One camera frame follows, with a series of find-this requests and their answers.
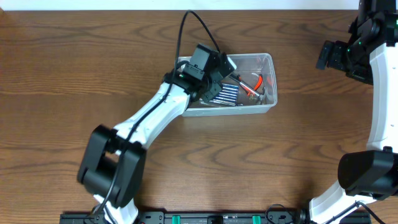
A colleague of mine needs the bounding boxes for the red handled pliers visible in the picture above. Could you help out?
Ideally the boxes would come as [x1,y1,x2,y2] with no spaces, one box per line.
[238,73,263,97]

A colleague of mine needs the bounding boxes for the clear plastic container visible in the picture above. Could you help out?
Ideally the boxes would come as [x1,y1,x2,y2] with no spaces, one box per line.
[182,53,277,117]

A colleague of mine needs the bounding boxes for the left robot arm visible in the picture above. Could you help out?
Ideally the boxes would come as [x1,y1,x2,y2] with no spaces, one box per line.
[77,44,237,223]

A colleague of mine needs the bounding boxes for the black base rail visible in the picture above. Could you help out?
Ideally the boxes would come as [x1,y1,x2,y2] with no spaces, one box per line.
[59,207,372,224]

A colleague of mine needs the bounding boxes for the small claw hammer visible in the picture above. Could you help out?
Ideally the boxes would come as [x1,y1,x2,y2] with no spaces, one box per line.
[229,74,266,105]

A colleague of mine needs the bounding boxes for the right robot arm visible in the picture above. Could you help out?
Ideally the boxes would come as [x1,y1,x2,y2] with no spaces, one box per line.
[296,0,397,223]

